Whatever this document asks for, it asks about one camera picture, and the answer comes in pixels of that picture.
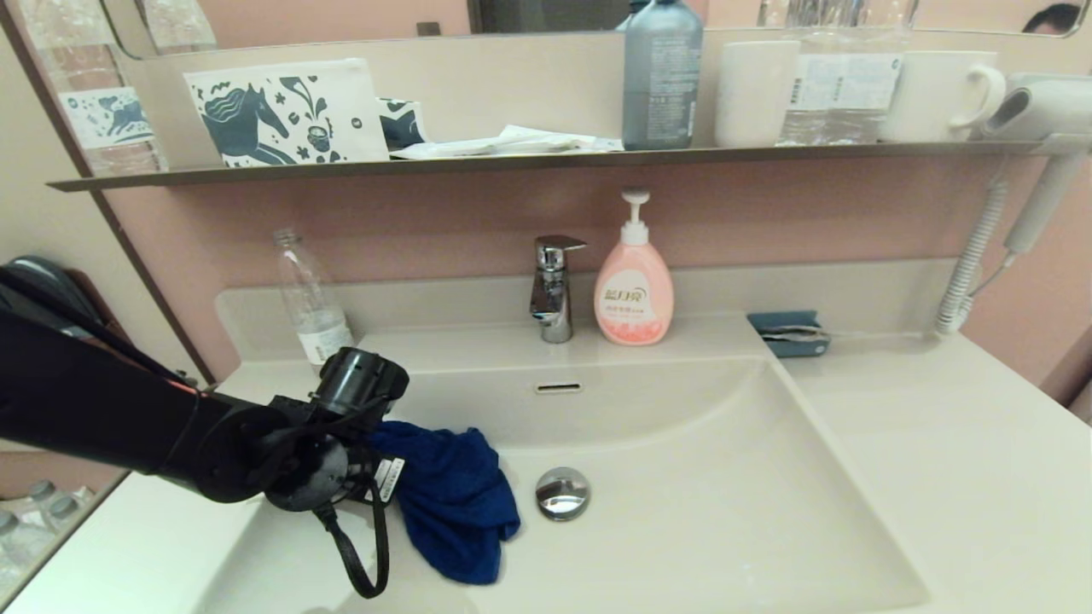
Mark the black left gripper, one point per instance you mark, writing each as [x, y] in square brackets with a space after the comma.
[371, 465]

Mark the dark blue towel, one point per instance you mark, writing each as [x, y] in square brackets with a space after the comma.
[456, 503]

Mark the chrome faucet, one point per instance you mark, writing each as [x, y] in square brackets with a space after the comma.
[553, 290]

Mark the white ceramic sink basin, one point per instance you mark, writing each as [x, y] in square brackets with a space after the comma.
[725, 512]

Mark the clear plastic water bottle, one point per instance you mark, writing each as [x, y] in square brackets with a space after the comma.
[311, 298]

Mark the chrome drain stopper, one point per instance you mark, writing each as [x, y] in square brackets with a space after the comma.
[562, 493]

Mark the pink soap pump bottle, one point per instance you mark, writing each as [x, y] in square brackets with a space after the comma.
[633, 298]

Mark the small dark patterned pouch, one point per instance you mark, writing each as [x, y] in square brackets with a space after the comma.
[401, 124]

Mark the white crumpled towel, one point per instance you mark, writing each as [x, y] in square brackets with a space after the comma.
[520, 141]

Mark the white horse print pouch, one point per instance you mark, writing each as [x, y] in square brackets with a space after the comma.
[286, 111]

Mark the dark grey slipper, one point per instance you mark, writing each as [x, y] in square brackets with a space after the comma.
[47, 277]

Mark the teal soap tray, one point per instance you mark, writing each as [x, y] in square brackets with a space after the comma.
[775, 322]

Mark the horse label clear bottle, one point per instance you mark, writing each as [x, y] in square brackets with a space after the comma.
[107, 115]

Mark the grey lotion bottle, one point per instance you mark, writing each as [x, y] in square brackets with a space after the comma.
[663, 85]

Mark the labelled clear water bottle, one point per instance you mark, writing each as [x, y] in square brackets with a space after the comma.
[874, 89]
[812, 89]

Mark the white hair dryer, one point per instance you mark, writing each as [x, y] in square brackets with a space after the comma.
[1045, 107]

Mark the metal wall shelf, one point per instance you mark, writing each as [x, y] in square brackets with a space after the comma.
[512, 162]

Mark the wall mirror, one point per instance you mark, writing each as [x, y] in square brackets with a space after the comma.
[341, 17]

